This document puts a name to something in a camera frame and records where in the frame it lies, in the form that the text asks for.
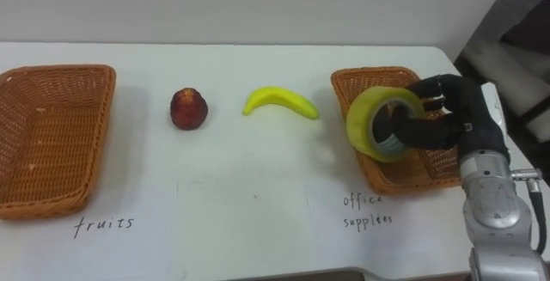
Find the white desk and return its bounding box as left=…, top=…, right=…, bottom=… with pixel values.
left=0, top=41, right=550, bottom=281

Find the yellow banana soft toy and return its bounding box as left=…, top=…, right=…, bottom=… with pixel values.
left=241, top=86, right=321, bottom=121

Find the grey chair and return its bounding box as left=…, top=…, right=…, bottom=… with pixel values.
left=454, top=0, right=550, bottom=179

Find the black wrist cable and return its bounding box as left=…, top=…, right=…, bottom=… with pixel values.
left=510, top=168, right=548, bottom=256

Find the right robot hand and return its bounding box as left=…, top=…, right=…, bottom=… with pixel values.
left=392, top=73, right=511, bottom=164

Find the yellow tape roll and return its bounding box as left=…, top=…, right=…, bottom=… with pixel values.
left=345, top=85, right=427, bottom=164

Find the red apple soft toy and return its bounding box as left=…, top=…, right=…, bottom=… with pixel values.
left=169, top=87, right=210, bottom=131

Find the orange wicker basket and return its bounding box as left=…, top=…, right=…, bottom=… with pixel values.
left=330, top=66, right=464, bottom=196
left=0, top=64, right=118, bottom=221

